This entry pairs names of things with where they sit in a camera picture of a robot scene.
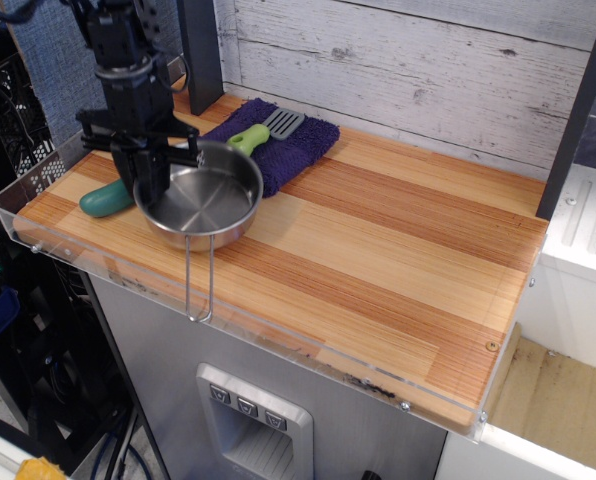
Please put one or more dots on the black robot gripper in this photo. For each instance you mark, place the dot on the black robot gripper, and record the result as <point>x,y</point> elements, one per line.
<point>139,115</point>

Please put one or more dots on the silver metal pan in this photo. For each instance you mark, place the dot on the silver metal pan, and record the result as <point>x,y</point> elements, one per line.
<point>206,206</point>

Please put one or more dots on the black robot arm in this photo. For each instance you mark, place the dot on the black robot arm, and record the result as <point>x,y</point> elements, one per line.
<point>122,42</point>

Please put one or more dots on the purple folded cloth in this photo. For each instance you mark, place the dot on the purple folded cloth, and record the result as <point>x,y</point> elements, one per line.
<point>279,161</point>

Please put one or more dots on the teal toy cucumber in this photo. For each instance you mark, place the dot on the teal toy cucumber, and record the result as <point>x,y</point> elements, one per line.
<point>107,200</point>

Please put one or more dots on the black plastic crate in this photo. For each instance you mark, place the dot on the black plastic crate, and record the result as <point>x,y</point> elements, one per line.
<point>25,139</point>

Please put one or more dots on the blue fabric panel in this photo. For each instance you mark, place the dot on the blue fabric panel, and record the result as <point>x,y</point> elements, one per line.
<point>62,68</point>

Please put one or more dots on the silver toy fridge cabinet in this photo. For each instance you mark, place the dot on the silver toy fridge cabinet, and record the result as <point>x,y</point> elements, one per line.
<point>355,434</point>

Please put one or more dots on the clear acrylic table guard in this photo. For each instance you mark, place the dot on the clear acrylic table guard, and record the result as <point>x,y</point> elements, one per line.
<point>394,268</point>

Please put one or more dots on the grey ice dispenser panel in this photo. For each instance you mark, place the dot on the grey ice dispenser panel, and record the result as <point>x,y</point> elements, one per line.
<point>256,434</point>

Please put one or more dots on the yellow object at bottom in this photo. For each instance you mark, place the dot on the yellow object at bottom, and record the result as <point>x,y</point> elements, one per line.
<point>39,469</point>

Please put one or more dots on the white toy sink unit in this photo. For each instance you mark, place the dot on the white toy sink unit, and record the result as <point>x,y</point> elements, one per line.
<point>542,422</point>

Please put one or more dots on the green handled grey spatula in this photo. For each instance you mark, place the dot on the green handled grey spatula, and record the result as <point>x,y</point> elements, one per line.
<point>279,125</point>

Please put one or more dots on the black vertical post left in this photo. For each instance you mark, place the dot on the black vertical post left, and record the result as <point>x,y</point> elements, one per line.
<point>199,36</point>

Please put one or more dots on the black vertical post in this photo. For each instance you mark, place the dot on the black vertical post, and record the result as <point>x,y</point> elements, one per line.
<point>199,36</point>
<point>573,132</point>

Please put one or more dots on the black vertical post right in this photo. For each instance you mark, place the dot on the black vertical post right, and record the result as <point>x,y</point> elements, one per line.
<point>573,132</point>

